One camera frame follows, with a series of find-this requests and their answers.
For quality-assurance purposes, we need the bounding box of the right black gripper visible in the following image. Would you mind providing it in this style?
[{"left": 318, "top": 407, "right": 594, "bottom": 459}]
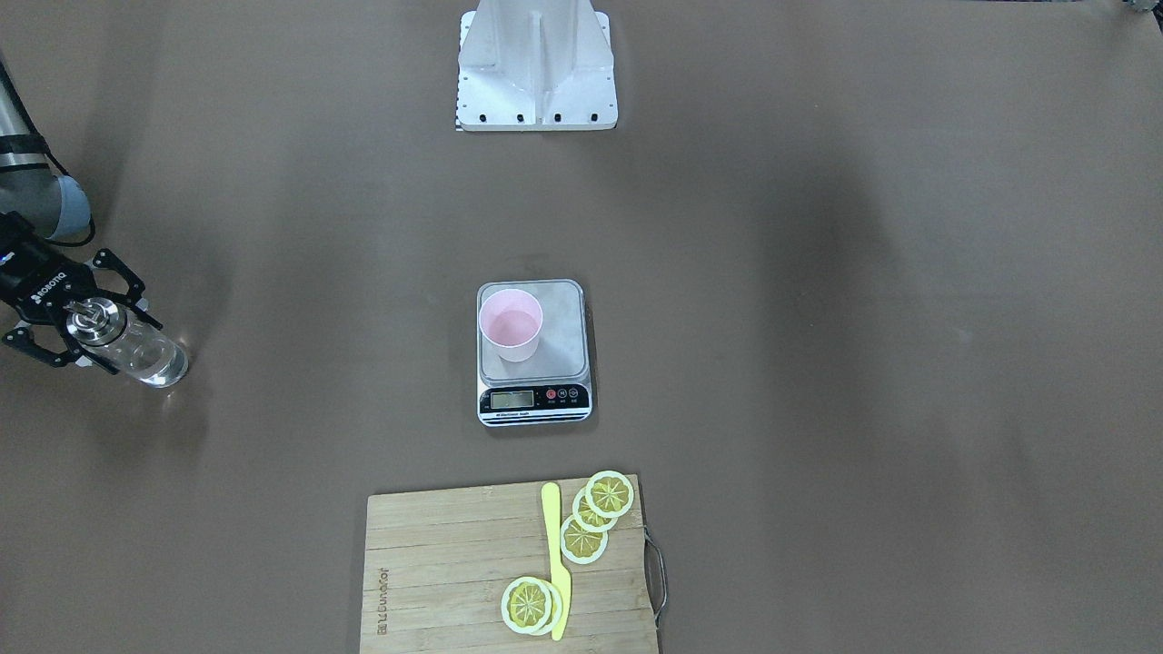
[{"left": 1, "top": 213, "right": 164, "bottom": 375}]

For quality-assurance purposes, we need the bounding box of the glass sauce bottle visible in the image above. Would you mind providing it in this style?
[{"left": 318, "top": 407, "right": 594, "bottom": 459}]
[{"left": 64, "top": 297, "right": 190, "bottom": 389}]

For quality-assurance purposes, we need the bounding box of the pink plastic cup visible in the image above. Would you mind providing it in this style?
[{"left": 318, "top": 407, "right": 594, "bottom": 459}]
[{"left": 477, "top": 287, "right": 544, "bottom": 362}]

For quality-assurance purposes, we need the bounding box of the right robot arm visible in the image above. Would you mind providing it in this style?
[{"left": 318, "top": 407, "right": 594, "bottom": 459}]
[{"left": 1, "top": 70, "right": 187, "bottom": 388}]

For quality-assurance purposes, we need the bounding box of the silver kitchen scale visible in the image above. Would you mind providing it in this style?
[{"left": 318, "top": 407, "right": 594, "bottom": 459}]
[{"left": 476, "top": 279, "right": 594, "bottom": 428}]

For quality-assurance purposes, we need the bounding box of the wooden cutting board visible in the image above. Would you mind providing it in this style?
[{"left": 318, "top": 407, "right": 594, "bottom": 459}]
[{"left": 361, "top": 481, "right": 666, "bottom": 653}]

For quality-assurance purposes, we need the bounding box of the yellow plastic knife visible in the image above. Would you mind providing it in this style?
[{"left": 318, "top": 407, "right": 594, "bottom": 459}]
[{"left": 541, "top": 481, "right": 572, "bottom": 641}]

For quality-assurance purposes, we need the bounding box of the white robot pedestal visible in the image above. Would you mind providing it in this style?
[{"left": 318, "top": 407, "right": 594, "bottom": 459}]
[{"left": 454, "top": 1, "right": 619, "bottom": 133}]

